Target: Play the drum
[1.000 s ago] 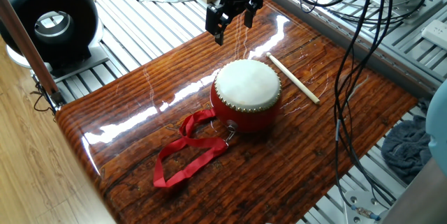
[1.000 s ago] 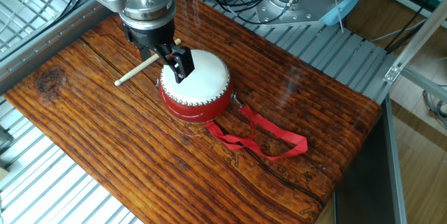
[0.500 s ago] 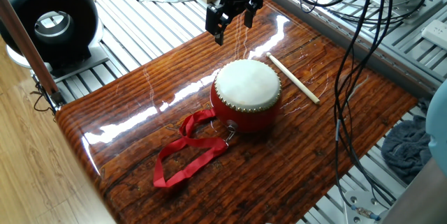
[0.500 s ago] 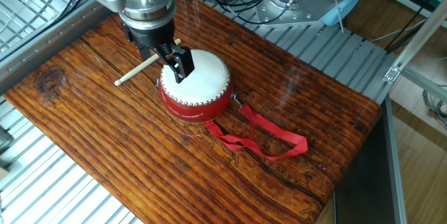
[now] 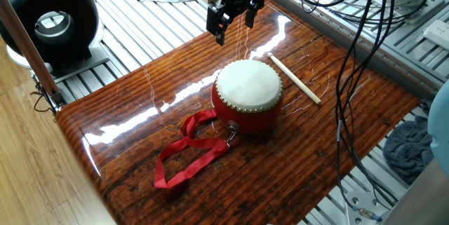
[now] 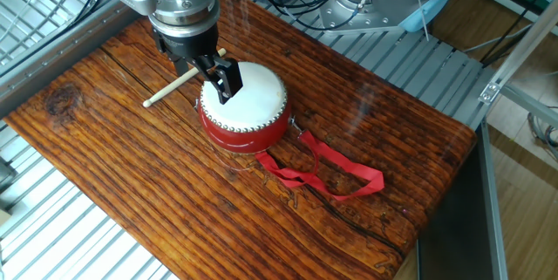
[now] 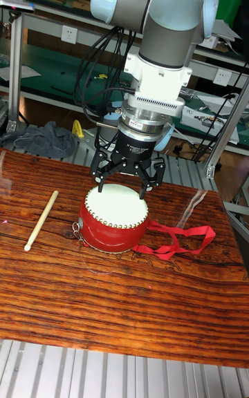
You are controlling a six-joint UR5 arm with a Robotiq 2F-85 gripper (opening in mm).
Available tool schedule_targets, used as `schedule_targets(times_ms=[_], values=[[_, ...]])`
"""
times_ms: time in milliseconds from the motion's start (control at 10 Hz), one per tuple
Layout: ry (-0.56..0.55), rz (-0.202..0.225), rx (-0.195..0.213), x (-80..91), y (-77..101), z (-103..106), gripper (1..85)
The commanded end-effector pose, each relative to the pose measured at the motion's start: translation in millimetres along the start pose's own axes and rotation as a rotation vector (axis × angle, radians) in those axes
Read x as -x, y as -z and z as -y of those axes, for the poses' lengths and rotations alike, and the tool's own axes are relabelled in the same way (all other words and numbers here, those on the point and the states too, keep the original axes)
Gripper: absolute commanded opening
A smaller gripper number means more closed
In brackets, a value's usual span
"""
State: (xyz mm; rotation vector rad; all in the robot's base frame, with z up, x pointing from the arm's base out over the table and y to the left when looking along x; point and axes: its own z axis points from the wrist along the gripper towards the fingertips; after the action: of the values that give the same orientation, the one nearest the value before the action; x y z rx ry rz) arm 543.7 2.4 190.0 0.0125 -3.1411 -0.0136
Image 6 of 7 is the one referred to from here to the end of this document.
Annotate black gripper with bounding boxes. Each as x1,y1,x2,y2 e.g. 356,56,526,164
151,22,244,106

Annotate wooden drumstick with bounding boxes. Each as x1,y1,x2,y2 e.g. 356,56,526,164
142,47,228,109

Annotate red drum with white skin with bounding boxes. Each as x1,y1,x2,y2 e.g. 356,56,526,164
196,60,292,155

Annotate metal snap hook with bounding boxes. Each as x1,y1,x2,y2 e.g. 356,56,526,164
289,115,305,136

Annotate wood-grain table mat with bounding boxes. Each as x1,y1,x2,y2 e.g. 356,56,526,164
3,0,479,280

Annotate aluminium profile rail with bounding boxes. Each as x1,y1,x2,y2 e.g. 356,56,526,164
0,0,147,119

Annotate red ribbon strap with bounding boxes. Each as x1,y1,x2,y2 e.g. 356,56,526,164
255,129,386,201

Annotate metal corner bracket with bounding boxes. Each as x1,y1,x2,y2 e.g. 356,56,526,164
478,80,502,106

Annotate thin black cable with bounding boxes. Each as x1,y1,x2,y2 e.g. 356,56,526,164
479,0,558,68

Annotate aluminium frame post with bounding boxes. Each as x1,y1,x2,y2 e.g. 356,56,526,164
478,0,558,106

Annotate aluminium table edge rail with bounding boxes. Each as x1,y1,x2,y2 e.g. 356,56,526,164
479,120,510,280

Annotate aluminium frame beam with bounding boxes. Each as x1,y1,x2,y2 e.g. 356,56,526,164
500,83,558,129

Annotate grey cable coil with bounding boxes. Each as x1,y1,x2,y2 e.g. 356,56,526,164
526,105,558,163

